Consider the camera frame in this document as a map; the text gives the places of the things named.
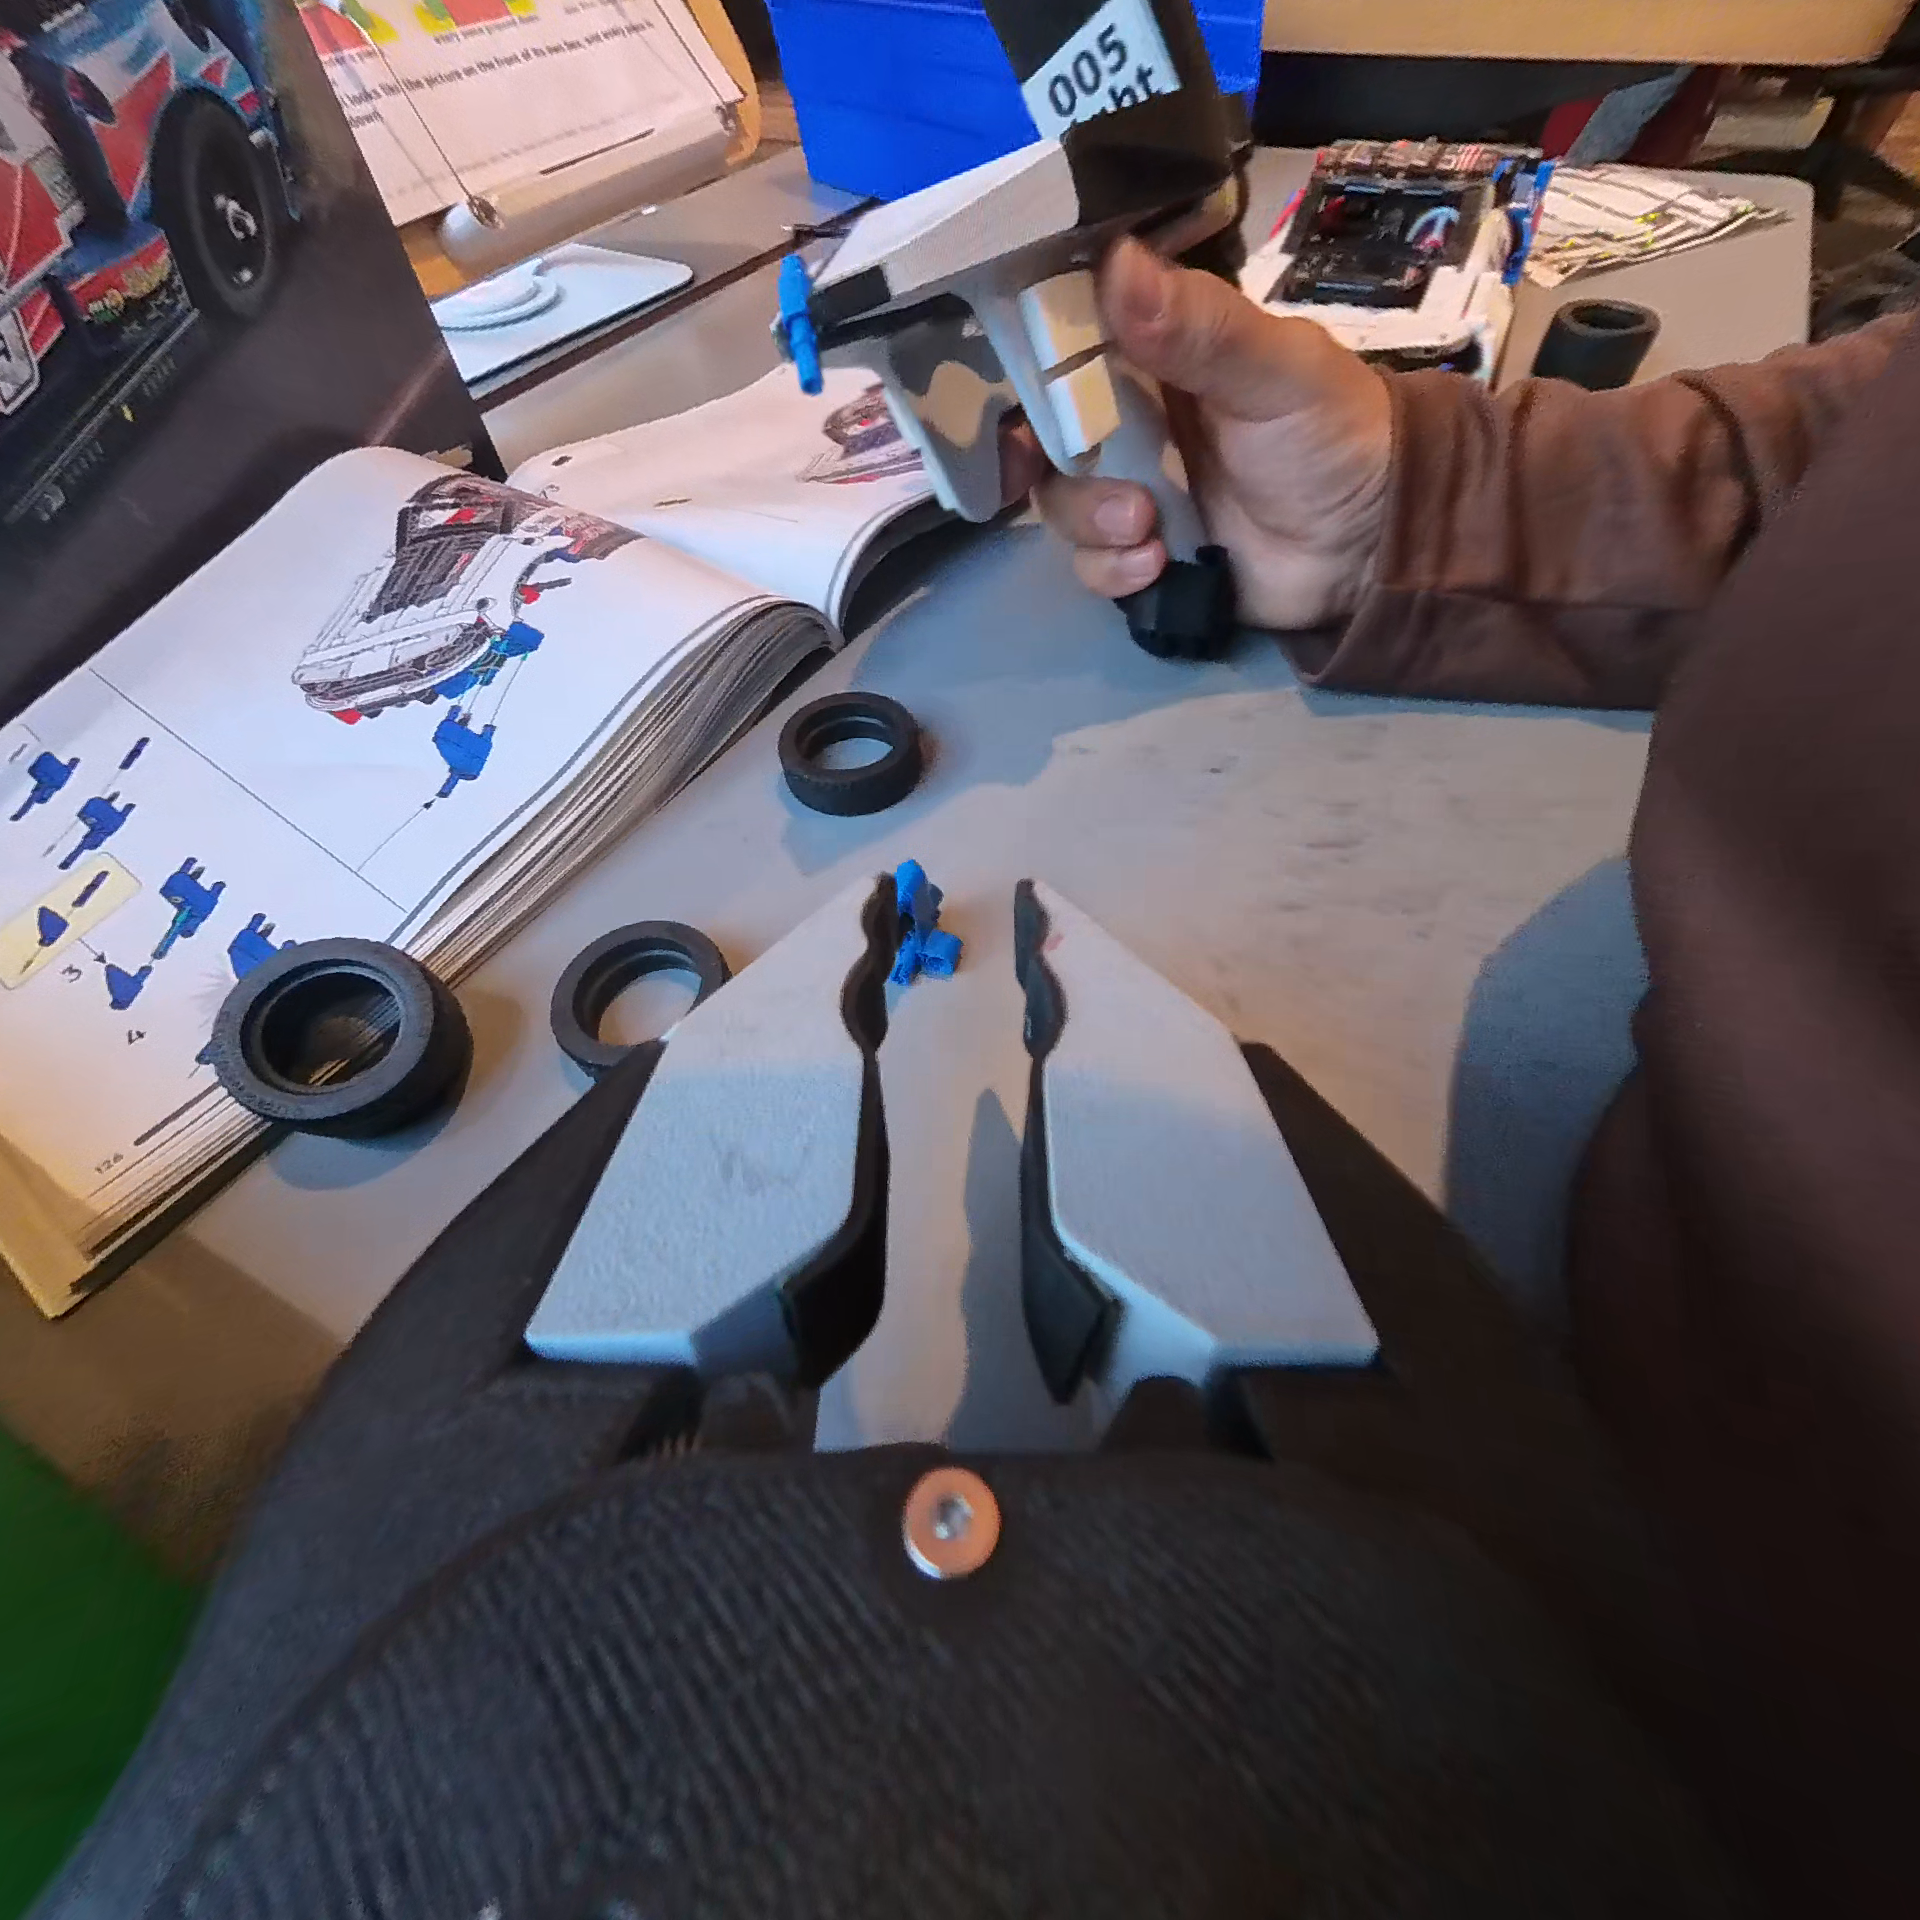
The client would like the grey desk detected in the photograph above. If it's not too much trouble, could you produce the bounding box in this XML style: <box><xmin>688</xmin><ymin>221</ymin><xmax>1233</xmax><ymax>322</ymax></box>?
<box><xmin>0</xmin><ymin>143</ymin><xmax>1818</xmax><ymax>1577</ymax></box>

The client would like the blue pin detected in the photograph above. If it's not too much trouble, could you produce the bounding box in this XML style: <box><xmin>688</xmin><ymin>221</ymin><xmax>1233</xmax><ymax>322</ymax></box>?
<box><xmin>774</xmin><ymin>256</ymin><xmax>831</xmax><ymax>395</ymax></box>

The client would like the white stand base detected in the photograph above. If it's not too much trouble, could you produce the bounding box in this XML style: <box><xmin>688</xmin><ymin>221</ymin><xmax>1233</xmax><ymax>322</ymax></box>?
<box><xmin>434</xmin><ymin>247</ymin><xmax>699</xmax><ymax>389</ymax></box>

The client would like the blue storage bin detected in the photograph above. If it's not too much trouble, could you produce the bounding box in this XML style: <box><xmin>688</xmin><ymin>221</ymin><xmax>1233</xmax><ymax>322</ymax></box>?
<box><xmin>767</xmin><ymin>0</ymin><xmax>1265</xmax><ymax>203</ymax></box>

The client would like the open instruction booklet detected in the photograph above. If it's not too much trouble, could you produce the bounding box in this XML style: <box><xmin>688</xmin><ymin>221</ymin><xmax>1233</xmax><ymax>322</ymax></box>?
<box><xmin>0</xmin><ymin>359</ymin><xmax>1039</xmax><ymax>1321</ymax></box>

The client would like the toy car model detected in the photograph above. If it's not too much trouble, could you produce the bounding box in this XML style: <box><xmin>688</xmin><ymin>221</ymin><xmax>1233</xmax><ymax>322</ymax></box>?
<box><xmin>1241</xmin><ymin>137</ymin><xmax>1558</xmax><ymax>378</ymax></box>

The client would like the printed instruction board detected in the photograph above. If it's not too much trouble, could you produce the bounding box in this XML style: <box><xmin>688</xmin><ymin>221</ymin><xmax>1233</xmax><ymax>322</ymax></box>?
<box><xmin>297</xmin><ymin>0</ymin><xmax>752</xmax><ymax>226</ymax></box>

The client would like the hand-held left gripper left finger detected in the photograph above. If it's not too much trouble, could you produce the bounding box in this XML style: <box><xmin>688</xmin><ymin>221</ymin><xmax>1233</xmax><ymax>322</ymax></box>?
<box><xmin>521</xmin><ymin>874</ymin><xmax>899</xmax><ymax>1392</ymax></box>

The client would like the person's right forearm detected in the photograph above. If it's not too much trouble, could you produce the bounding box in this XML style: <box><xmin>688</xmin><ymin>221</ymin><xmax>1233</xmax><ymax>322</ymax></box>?
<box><xmin>1288</xmin><ymin>306</ymin><xmax>1920</xmax><ymax>713</ymax></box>

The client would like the sticker sheet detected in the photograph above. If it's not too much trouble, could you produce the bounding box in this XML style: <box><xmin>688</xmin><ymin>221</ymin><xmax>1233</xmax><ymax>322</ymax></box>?
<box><xmin>1530</xmin><ymin>163</ymin><xmax>1791</xmax><ymax>288</ymax></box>

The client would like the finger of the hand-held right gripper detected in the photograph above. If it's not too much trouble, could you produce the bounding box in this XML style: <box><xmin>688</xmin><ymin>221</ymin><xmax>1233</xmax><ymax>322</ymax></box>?
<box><xmin>879</xmin><ymin>306</ymin><xmax>1040</xmax><ymax>528</ymax></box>
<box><xmin>774</xmin><ymin>143</ymin><xmax>1126</xmax><ymax>472</ymax></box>

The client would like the person's right hand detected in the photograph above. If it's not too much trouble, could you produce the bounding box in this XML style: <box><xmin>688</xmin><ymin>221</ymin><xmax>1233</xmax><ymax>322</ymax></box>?
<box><xmin>1032</xmin><ymin>238</ymin><xmax>1408</xmax><ymax>637</ymax></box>

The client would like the black car picture box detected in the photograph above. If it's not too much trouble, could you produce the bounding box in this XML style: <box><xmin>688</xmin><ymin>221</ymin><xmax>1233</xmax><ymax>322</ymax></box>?
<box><xmin>0</xmin><ymin>0</ymin><xmax>506</xmax><ymax>722</ymax></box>

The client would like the black toy tyre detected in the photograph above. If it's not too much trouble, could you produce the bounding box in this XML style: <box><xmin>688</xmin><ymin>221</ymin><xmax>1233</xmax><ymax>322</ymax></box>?
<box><xmin>1536</xmin><ymin>299</ymin><xmax>1662</xmax><ymax>389</ymax></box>
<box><xmin>550</xmin><ymin>922</ymin><xmax>733</xmax><ymax>1074</ymax></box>
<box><xmin>211</xmin><ymin>938</ymin><xmax>473</xmax><ymax>1138</ymax></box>
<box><xmin>777</xmin><ymin>694</ymin><xmax>923</xmax><ymax>818</ymax></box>

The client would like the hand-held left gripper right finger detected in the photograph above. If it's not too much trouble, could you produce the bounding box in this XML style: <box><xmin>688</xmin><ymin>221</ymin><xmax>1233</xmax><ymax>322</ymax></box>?
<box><xmin>1014</xmin><ymin>879</ymin><xmax>1384</xmax><ymax>1409</ymax></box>

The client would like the green storage bin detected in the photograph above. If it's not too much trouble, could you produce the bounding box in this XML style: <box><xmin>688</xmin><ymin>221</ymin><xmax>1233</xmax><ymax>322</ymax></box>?
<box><xmin>0</xmin><ymin>1425</ymin><xmax>213</xmax><ymax>1920</ymax></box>

